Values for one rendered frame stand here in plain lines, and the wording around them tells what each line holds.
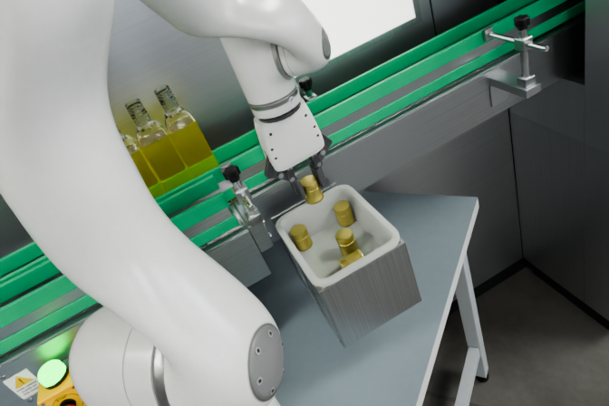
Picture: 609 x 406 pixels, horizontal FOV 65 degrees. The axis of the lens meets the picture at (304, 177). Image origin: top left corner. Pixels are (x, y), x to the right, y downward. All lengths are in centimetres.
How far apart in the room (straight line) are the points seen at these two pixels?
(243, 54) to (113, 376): 45
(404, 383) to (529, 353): 96
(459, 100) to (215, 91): 55
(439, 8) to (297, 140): 65
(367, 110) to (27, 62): 80
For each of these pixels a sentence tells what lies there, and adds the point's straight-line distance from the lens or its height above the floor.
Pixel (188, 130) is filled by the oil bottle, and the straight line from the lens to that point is 94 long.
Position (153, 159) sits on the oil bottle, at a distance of 95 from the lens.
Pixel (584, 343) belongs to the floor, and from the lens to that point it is 191.
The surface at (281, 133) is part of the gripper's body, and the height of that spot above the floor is 122.
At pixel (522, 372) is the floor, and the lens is 184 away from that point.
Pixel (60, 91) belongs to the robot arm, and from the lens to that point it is 37.
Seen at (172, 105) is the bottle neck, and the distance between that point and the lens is 93.
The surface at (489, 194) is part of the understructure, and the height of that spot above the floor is 48.
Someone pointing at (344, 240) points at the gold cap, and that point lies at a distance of 90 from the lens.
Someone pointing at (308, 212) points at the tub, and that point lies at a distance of 98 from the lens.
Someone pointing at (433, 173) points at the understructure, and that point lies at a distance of 149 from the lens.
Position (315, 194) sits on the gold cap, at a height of 107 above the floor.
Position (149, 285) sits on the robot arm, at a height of 133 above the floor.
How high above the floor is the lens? 158
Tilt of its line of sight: 33 degrees down
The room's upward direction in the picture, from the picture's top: 22 degrees counter-clockwise
